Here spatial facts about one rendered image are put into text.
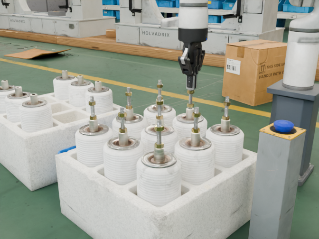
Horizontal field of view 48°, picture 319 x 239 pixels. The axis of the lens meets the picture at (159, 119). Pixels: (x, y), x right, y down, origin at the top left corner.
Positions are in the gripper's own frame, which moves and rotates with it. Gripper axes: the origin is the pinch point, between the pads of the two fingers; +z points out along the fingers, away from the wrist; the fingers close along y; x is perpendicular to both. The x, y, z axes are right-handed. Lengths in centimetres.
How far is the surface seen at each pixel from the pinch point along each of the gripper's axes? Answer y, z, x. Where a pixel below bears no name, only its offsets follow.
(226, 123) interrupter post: -4.4, 8.2, -11.6
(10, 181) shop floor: -19, 35, 55
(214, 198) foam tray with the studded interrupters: -18.8, 21.2, -14.3
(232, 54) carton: 104, 11, 21
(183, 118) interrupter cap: -0.7, 10.5, 1.7
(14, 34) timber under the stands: 222, 28, 330
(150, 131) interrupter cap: -13.5, 10.2, 5.0
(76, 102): 11, 16, 51
